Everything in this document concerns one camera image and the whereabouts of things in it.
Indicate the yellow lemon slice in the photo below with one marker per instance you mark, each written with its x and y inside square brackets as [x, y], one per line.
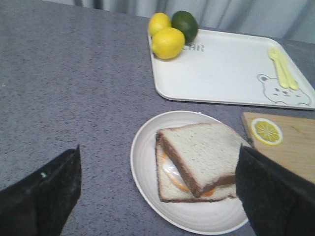
[266, 131]

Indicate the grey curtain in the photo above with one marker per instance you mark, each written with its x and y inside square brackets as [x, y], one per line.
[287, 19]

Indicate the fried egg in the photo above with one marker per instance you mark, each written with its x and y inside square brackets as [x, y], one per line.
[172, 188]

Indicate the white bear tray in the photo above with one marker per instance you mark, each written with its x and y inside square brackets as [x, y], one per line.
[228, 68]

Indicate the white bread slice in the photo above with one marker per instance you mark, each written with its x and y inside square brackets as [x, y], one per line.
[202, 133]
[195, 173]

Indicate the green lime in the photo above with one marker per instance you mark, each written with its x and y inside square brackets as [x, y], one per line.
[186, 23]

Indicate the wooden cutting board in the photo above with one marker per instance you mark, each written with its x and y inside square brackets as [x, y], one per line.
[297, 150]

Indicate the rear yellow lemon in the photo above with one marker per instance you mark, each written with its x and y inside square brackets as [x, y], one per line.
[158, 22]

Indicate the yellow plastic fork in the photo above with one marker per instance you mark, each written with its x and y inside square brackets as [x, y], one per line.
[275, 56]

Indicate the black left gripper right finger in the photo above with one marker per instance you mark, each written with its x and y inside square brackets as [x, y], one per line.
[276, 201]

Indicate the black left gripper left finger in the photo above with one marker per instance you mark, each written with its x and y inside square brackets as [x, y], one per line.
[40, 204]

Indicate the front yellow lemon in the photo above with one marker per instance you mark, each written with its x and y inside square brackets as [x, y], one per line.
[168, 43]

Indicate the white round plate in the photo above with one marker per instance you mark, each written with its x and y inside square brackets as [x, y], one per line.
[215, 218]

